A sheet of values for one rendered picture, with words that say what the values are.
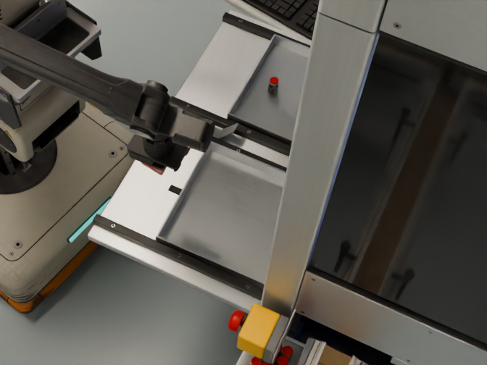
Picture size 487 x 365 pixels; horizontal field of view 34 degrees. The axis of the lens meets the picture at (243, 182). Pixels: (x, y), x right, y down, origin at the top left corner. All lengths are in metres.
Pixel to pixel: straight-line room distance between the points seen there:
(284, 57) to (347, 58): 1.11
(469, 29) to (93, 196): 1.80
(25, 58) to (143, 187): 0.63
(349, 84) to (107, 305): 1.81
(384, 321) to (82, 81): 0.63
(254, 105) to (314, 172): 0.83
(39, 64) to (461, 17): 0.66
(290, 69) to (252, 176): 0.31
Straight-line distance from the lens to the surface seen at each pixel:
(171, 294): 2.59
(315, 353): 1.56
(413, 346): 1.42
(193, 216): 1.71
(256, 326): 1.46
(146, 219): 1.72
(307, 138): 0.99
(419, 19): 0.78
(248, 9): 2.15
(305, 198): 1.12
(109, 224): 1.69
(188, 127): 1.34
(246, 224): 1.71
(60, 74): 1.22
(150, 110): 1.29
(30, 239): 2.40
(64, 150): 2.53
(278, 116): 1.85
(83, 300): 2.61
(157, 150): 1.42
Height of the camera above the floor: 2.41
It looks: 61 degrees down
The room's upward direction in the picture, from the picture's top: 6 degrees clockwise
